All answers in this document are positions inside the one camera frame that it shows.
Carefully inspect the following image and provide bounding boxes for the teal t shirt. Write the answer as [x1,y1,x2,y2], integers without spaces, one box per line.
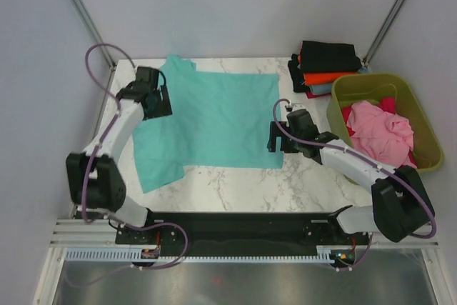
[133,55,283,193]

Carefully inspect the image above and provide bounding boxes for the olive green plastic bin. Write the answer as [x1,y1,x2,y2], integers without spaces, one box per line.
[326,73,443,173]

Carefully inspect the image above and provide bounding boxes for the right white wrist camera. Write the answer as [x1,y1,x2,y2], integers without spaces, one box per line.
[285,103,306,112]

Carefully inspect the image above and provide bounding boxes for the grey blue folded t shirt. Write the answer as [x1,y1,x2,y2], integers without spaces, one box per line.
[307,66,369,94]

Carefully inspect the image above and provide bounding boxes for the black folded t shirt top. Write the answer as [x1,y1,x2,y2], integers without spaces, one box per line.
[300,41,361,73]

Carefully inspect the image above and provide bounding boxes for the white slotted cable duct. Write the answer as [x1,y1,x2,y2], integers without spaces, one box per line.
[64,245,355,264]

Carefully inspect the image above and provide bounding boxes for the aluminium frame post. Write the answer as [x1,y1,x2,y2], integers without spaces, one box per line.
[362,0,407,67]
[48,0,117,70]

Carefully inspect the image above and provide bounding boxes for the pink t shirt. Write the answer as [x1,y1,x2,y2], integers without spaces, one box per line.
[345,100,416,170]

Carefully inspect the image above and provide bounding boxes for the black folded t shirt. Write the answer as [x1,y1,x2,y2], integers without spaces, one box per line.
[300,41,361,73]
[288,54,308,93]

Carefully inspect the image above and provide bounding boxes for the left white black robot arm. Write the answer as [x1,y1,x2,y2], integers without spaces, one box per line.
[66,66,172,243]

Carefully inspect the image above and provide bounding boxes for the red t shirt in bin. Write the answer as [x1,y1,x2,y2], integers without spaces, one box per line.
[341,96,418,171]

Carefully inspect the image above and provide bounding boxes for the black folded t shirt bottom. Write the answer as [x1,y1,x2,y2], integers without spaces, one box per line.
[288,54,308,93]

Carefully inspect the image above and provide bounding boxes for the red folded t shirt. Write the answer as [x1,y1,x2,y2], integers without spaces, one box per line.
[305,91,331,99]

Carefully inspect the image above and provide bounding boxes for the right aluminium frame post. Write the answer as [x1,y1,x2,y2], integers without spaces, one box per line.
[362,0,407,67]

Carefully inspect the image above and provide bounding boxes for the orange folded t shirt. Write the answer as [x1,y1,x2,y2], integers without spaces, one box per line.
[303,71,356,86]

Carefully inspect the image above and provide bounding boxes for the left aluminium frame post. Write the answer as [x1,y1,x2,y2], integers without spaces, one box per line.
[48,0,117,70]

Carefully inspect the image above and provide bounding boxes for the aluminium front rail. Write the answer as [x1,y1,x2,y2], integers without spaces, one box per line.
[49,219,438,249]

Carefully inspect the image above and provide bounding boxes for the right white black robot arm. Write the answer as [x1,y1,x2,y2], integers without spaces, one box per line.
[267,109,437,244]

